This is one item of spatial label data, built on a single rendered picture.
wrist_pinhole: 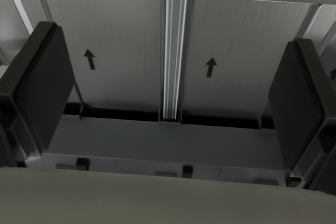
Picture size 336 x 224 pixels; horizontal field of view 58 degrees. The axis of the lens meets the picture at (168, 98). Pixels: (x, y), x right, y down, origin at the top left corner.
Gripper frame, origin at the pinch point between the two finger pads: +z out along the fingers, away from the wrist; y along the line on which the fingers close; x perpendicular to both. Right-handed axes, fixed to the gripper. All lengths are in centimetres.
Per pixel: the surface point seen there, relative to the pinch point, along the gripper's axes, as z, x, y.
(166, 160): 8.1, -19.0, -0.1
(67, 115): 11.9, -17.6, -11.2
